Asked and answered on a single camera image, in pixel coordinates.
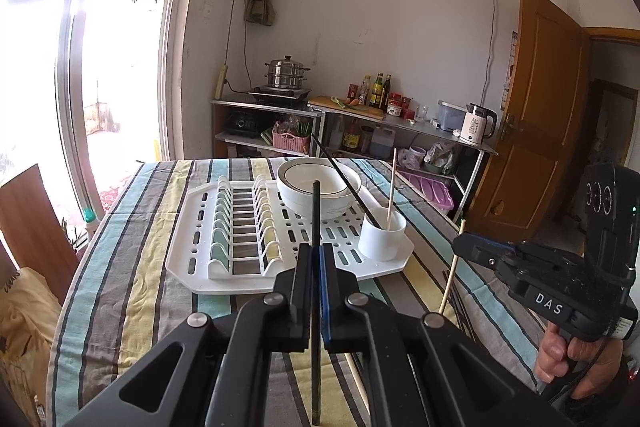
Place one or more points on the white mug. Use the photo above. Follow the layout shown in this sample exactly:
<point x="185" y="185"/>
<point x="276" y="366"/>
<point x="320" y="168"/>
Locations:
<point x="416" y="158"/>

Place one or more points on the red lid jar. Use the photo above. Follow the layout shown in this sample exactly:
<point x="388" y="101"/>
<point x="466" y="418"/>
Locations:
<point x="394" y="106"/>

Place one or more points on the hanging power strip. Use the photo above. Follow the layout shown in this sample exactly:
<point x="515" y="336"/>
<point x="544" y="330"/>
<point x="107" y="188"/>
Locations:
<point x="221" y="82"/>

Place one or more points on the white utensil cup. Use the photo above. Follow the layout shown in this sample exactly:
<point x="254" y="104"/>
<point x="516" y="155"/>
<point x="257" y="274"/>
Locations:
<point x="380" y="242"/>

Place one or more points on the metal shelf unit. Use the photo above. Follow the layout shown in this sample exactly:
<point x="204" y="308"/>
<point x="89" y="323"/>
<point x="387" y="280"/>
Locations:
<point x="430" y="132"/>

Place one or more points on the striped tablecloth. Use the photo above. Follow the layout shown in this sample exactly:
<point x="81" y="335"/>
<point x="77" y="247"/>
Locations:
<point x="130" y="287"/>

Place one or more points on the white ceramic bowl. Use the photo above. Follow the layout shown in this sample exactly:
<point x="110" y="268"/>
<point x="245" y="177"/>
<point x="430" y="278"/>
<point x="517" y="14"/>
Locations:
<point x="310" y="202"/>

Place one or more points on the dark glass sauce bottle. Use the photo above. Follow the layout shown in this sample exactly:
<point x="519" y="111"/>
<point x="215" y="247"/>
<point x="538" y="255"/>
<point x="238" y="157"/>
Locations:
<point x="386" y="94"/>

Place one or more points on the steel counter under cooker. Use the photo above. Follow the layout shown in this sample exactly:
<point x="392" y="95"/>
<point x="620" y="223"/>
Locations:
<point x="220" y="103"/>

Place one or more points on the wooden door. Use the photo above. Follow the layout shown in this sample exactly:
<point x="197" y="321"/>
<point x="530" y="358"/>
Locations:
<point x="535" y="107"/>

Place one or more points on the plastic bag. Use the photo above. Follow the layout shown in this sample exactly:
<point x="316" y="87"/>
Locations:
<point x="441" y="157"/>

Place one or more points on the clear glass bottle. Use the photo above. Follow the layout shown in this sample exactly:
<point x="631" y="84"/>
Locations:
<point x="366" y="93"/>

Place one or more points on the black chopstick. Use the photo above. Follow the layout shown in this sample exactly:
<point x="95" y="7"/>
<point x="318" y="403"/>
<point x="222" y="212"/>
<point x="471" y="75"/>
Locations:
<point x="316" y="217"/>
<point x="345" y="177"/>

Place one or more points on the blue water pitcher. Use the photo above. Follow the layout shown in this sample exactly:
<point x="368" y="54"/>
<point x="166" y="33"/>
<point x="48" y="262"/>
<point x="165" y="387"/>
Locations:
<point x="450" y="117"/>

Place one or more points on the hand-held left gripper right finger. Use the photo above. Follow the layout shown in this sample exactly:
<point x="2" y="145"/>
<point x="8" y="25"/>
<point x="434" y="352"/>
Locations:
<point x="327" y="292"/>

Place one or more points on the brown sauce bottle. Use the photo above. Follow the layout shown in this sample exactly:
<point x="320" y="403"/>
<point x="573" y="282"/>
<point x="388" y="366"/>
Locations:
<point x="351" y="138"/>

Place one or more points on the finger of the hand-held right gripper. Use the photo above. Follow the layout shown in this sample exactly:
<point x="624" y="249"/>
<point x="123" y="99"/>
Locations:
<point x="475" y="249"/>

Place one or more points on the dark plastic jerry can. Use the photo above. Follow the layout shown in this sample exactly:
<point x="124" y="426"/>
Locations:
<point x="382" y="143"/>

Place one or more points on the black kitchen appliance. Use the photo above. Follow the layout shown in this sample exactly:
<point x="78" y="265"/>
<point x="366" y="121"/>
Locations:
<point x="241" y="124"/>

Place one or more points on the wall calendar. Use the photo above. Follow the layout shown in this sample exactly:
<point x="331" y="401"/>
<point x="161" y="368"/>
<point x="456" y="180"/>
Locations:
<point x="510" y="67"/>

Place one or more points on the yellow bag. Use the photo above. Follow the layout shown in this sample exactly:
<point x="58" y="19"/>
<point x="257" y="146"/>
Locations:
<point x="25" y="322"/>

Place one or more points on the wooden chopstick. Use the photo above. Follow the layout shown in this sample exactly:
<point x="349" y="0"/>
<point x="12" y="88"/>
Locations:
<point x="449" y="282"/>
<point x="391" y="187"/>

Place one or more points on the person's right hand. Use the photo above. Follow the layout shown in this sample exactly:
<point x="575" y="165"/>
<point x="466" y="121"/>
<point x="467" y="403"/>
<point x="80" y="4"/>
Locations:
<point x="552" y="357"/>

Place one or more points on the drinking glass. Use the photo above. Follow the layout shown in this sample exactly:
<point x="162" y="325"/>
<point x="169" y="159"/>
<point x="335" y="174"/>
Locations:
<point x="422" y="114"/>

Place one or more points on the steel steamer pot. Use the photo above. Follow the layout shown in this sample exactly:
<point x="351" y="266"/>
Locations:
<point x="285" y="74"/>

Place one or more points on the sliding glass door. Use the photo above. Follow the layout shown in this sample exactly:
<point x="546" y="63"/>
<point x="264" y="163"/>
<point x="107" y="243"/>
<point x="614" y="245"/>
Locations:
<point x="74" y="107"/>

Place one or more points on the pink lid storage box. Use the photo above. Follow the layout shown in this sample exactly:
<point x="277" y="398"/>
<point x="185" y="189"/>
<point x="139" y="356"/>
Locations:
<point x="430" y="197"/>

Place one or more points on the wooden cutting board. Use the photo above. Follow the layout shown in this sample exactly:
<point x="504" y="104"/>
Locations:
<point x="330" y="103"/>

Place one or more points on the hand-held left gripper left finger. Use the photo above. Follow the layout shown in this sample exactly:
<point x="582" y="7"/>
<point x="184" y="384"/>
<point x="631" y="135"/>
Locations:
<point x="305" y="272"/>

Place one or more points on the white electric kettle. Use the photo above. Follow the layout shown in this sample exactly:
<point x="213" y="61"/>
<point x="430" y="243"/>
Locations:
<point x="472" y="127"/>

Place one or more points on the white plastic dish rack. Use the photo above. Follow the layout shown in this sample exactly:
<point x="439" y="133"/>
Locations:
<point x="200" y="227"/>

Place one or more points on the small red jar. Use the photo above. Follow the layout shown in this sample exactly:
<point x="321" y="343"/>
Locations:
<point x="353" y="91"/>

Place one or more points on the black induction cooker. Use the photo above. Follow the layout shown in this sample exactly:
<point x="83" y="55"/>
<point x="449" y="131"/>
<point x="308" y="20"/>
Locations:
<point x="277" y="94"/>

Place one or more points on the pink plastic basket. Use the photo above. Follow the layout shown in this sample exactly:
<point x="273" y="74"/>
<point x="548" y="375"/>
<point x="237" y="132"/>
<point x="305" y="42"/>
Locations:
<point x="290" y="143"/>

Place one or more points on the yellow label sauce bottle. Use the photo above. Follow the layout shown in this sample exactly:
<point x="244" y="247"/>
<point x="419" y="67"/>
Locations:
<point x="376" y="92"/>

